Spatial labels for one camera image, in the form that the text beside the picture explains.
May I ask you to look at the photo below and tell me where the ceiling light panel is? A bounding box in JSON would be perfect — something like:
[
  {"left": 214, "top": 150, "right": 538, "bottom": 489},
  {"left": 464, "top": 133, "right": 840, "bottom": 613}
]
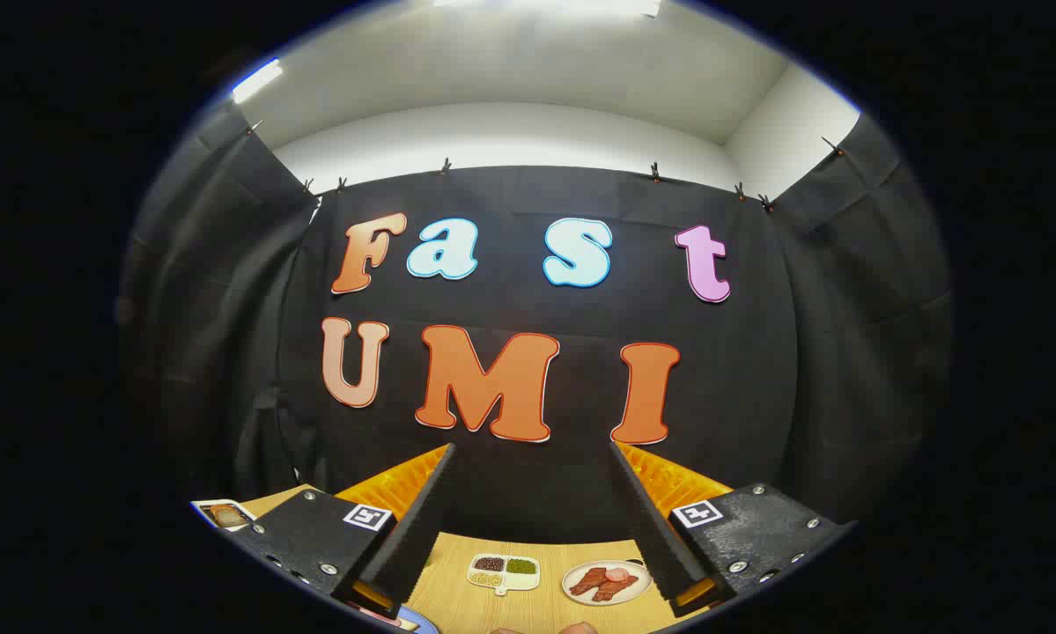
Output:
[
  {"left": 431, "top": 0, "right": 665, "bottom": 18},
  {"left": 233, "top": 59, "right": 284, "bottom": 104}
]

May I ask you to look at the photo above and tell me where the white toaster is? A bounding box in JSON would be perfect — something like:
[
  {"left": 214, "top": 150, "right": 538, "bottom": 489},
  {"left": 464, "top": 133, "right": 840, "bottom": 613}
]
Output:
[{"left": 191, "top": 498, "right": 257, "bottom": 533}]

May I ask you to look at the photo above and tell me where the white round meat plate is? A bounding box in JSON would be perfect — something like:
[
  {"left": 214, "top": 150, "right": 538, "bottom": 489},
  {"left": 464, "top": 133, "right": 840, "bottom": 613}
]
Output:
[{"left": 562, "top": 560, "right": 653, "bottom": 607}]

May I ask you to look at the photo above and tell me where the white divided bean dish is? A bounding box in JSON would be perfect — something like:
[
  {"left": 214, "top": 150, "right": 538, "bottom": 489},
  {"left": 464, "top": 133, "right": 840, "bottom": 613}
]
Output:
[{"left": 467, "top": 553, "right": 541, "bottom": 597}]

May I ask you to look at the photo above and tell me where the black backdrop cloth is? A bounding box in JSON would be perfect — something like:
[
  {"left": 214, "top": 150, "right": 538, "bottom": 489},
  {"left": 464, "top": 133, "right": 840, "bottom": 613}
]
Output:
[{"left": 118, "top": 101, "right": 956, "bottom": 542}]

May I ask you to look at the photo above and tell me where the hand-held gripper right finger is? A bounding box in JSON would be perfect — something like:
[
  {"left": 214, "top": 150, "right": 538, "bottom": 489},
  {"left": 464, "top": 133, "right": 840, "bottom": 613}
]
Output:
[{"left": 609, "top": 440, "right": 856, "bottom": 617}]

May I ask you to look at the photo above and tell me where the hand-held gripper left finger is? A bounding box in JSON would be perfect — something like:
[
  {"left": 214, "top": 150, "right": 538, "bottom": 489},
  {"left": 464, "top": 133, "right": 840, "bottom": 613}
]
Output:
[{"left": 219, "top": 443, "right": 456, "bottom": 619}]

